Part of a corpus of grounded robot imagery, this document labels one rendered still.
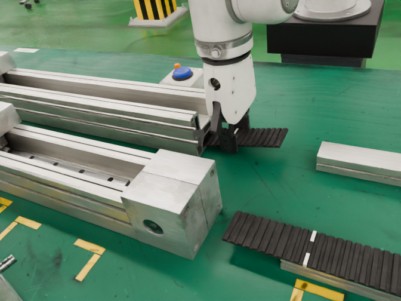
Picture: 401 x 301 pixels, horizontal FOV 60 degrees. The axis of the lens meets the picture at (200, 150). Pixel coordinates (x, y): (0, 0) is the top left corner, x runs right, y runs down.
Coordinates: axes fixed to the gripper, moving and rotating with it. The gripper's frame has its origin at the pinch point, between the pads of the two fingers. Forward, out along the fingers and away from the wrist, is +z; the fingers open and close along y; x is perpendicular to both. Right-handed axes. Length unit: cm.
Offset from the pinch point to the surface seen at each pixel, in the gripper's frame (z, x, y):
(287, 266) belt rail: 1.8, -15.5, -21.0
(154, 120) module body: -3.1, 13.9, -4.0
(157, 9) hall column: 67, 200, 255
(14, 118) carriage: -6.9, 37.3, -14.7
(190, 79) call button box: -2.9, 15.0, 11.8
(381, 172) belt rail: 1.0, -23.7, -2.0
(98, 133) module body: 1.8, 28.7, -5.1
